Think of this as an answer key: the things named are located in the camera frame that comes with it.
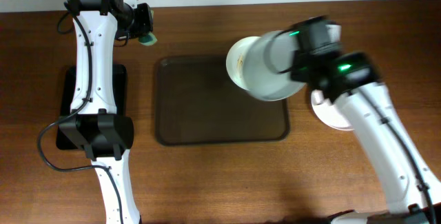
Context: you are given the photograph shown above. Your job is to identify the pink plastic plate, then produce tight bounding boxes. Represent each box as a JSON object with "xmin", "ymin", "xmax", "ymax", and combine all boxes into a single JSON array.
[{"xmin": 310, "ymin": 90, "xmax": 353, "ymax": 131}]

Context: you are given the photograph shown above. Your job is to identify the green yellow sponge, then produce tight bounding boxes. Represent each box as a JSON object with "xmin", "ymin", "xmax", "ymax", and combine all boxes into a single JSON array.
[{"xmin": 138, "ymin": 32, "xmax": 157, "ymax": 46}]

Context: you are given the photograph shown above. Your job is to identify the black plastic tray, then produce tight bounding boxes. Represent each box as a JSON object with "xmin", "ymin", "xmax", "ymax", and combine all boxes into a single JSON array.
[{"xmin": 56, "ymin": 64, "xmax": 127, "ymax": 150}]

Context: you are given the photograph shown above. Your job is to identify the dark brown serving tray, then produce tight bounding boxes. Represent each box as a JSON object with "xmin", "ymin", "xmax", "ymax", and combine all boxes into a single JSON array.
[{"xmin": 154, "ymin": 56, "xmax": 291, "ymax": 146}]

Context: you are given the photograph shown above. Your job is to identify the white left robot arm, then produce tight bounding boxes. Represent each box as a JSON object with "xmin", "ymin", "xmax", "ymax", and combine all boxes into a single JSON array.
[{"xmin": 59, "ymin": 0, "xmax": 152, "ymax": 223}]

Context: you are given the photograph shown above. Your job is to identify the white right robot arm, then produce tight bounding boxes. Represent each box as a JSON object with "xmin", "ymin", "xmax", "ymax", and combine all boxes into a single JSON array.
[{"xmin": 285, "ymin": 16, "xmax": 440, "ymax": 223}]

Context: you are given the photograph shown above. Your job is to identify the pale green plastic plate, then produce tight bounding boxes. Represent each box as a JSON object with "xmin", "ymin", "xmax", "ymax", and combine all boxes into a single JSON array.
[{"xmin": 226, "ymin": 31, "xmax": 305, "ymax": 101}]

